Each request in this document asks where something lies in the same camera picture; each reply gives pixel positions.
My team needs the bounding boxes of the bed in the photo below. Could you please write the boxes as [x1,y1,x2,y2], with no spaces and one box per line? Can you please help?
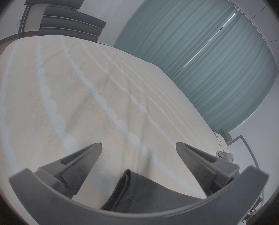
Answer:
[0,34,260,200]

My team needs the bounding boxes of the blue-green curtain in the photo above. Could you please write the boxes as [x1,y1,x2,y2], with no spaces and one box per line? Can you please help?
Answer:
[113,0,239,79]
[171,11,279,132]

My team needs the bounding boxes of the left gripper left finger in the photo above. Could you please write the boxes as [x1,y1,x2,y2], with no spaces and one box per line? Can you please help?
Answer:
[37,142,103,195]

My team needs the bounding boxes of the grey bedside table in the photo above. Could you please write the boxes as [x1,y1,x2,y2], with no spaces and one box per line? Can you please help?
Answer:
[211,127,233,140]

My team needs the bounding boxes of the grey garment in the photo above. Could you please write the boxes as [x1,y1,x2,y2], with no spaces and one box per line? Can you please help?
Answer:
[215,150,234,163]

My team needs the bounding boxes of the black chest of drawers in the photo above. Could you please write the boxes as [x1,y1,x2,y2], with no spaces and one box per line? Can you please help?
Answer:
[38,6,107,42]

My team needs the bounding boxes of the black T-shirt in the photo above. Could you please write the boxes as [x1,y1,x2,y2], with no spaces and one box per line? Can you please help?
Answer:
[101,169,208,214]

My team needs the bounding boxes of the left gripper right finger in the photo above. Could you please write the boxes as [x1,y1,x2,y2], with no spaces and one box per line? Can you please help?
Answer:
[176,142,240,197]

